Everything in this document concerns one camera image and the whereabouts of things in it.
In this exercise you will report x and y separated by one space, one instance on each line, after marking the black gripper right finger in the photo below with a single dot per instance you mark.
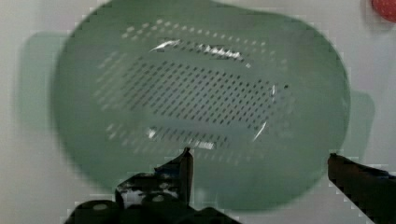
372 190

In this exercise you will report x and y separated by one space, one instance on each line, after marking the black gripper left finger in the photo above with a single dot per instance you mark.
160 197

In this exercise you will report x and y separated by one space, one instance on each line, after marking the green plastic strainer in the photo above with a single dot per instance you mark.
260 99

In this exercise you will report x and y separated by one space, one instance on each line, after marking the red toy fruit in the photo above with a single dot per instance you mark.
386 9

